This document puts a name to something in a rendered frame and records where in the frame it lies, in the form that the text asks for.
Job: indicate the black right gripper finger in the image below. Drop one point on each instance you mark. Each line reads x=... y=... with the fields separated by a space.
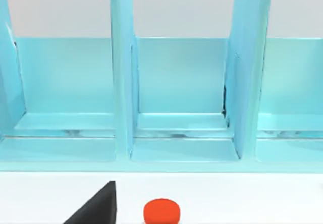
x=101 y=206

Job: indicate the light blue rack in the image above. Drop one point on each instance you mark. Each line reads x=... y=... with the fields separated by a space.
x=176 y=87

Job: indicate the red round cap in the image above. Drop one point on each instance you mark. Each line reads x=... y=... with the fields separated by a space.
x=162 y=212

